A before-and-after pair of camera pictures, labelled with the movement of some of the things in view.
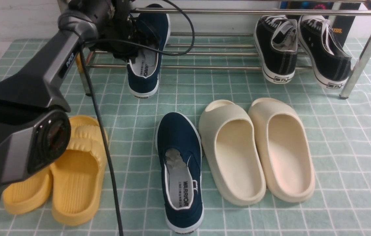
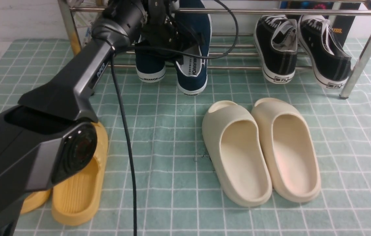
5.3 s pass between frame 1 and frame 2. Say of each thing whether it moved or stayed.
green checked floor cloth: stayed
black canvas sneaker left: stayed
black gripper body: moved
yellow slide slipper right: stayed
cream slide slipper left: stayed
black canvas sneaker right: stayed
